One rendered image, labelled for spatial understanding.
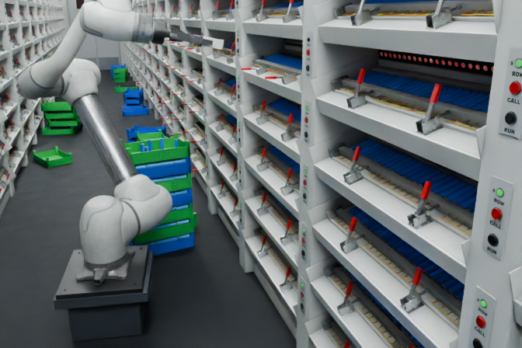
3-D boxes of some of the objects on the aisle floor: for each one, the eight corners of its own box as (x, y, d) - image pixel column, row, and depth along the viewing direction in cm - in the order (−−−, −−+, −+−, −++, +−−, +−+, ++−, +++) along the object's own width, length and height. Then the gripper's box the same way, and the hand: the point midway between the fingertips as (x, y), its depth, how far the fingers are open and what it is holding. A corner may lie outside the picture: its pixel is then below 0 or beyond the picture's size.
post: (245, 273, 218) (238, -159, 169) (239, 262, 227) (231, -152, 178) (285, 266, 224) (290, -154, 176) (278, 256, 233) (281, -146, 184)
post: (307, 379, 154) (325, -265, 106) (296, 360, 163) (308, -244, 114) (361, 365, 160) (402, -249, 112) (347, 347, 169) (380, -231, 120)
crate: (136, 259, 230) (134, 245, 228) (127, 242, 247) (126, 228, 245) (194, 246, 243) (194, 231, 241) (182, 231, 260) (182, 217, 258)
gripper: (146, 40, 160) (207, 52, 168) (154, 44, 138) (225, 57, 145) (149, 18, 159) (210, 31, 166) (158, 19, 136) (229, 33, 144)
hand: (214, 43), depth 155 cm, fingers open, 13 cm apart
